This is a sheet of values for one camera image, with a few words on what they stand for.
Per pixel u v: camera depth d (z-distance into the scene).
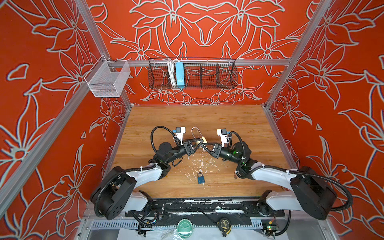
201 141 0.71
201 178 0.83
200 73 0.95
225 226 0.66
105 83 0.92
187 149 0.67
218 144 0.69
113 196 0.42
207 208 0.74
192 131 0.75
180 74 0.90
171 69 0.88
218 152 0.66
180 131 0.70
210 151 0.71
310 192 0.42
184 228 0.67
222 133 0.70
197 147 0.76
